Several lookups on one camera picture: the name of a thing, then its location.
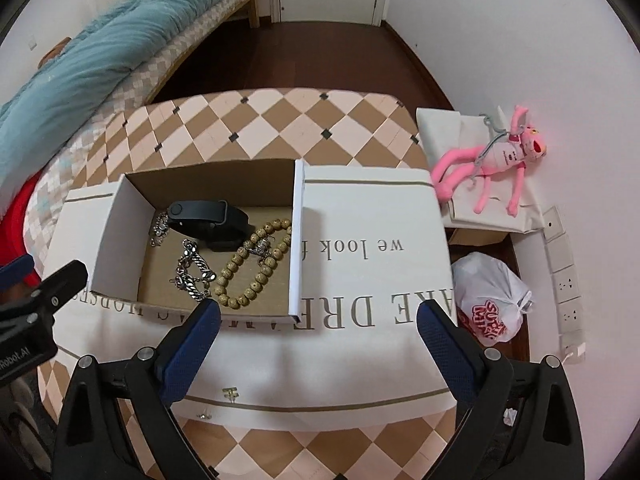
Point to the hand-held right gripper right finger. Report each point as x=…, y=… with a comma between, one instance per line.
x=442, y=342

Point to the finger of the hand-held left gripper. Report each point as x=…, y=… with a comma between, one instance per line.
x=62, y=285
x=15, y=270

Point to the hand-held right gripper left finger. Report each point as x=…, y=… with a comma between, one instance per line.
x=192, y=340

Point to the white cardboard box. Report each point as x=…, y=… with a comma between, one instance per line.
x=115, y=240

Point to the black smart band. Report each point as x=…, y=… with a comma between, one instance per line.
x=200, y=210

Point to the red cloth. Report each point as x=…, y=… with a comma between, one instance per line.
x=15, y=220

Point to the white plastic bag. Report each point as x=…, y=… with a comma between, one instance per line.
x=480, y=280

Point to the white crumpled paper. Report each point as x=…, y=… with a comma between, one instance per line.
x=510, y=416

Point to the white plug adapter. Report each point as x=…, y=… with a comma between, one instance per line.
x=576, y=347

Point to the pink plush toy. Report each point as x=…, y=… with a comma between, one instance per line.
x=500, y=156

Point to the white canvas bag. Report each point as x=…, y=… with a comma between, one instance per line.
x=445, y=125

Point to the blue fluffy blanket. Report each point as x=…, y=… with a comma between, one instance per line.
x=100, y=60

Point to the checkered tablecloth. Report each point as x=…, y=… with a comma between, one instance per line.
x=280, y=120

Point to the white light switch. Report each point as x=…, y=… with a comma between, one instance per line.
x=32, y=42

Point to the wooden bed frame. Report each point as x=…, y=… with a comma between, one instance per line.
x=254, y=12

